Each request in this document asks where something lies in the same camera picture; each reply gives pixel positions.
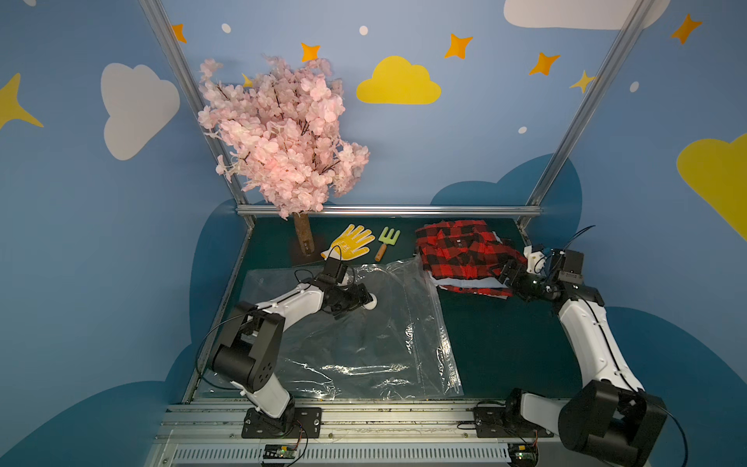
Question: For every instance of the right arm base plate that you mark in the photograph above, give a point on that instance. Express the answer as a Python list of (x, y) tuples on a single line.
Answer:
[(500, 422)]

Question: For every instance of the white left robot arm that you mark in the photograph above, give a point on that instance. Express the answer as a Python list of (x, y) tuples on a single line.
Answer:
[(247, 344)]

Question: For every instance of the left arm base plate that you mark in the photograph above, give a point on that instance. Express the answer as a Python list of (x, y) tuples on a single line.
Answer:
[(258, 425)]

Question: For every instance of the clear plastic vacuum bag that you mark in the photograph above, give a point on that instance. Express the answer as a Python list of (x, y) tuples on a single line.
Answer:
[(400, 350)]

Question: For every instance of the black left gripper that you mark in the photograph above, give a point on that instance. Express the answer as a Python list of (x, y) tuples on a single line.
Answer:
[(356, 297)]

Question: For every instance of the aluminium frame back bar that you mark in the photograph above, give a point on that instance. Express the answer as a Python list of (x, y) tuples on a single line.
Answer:
[(428, 211)]

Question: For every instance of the pink artificial blossom tree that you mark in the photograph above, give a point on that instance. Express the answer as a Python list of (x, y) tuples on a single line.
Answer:
[(284, 137)]

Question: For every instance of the green circuit board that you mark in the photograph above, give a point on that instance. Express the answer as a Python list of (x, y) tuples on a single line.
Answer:
[(522, 455), (279, 453)]

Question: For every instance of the left aluminium frame post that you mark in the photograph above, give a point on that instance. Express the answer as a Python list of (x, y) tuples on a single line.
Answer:
[(157, 18)]

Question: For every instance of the yellow work glove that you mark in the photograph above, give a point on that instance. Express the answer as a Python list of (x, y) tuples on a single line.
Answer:
[(352, 244)]

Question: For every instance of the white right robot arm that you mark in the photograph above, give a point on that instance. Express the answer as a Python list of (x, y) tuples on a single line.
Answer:
[(612, 418)]

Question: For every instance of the aluminium frame post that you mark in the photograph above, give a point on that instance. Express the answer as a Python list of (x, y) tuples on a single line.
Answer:
[(157, 18), (623, 44)]

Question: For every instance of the aluminium mounting rail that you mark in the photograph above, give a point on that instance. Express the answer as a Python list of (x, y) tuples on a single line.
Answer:
[(353, 433)]

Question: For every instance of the right green circuit board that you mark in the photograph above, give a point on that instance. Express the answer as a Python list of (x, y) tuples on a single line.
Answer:
[(522, 455)]

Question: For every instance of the light blue shirt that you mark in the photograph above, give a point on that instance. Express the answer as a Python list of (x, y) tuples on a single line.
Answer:
[(467, 283)]

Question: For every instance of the red black checkered cloth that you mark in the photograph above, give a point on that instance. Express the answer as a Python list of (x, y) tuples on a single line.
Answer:
[(498, 293)]

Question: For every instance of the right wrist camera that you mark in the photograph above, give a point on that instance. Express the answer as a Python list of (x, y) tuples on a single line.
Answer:
[(536, 258)]

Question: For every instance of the white round bag valve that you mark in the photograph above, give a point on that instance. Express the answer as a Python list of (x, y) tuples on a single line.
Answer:
[(372, 304)]

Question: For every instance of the left green circuit board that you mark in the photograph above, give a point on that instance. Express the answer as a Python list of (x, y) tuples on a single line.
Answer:
[(279, 453)]

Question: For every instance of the green garden hand fork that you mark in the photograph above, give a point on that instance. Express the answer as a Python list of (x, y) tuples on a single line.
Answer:
[(388, 237)]

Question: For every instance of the right aluminium frame post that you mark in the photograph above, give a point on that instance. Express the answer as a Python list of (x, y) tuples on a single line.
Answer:
[(623, 44)]

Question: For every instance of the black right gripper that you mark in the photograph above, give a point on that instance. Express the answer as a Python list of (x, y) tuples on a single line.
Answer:
[(516, 279)]

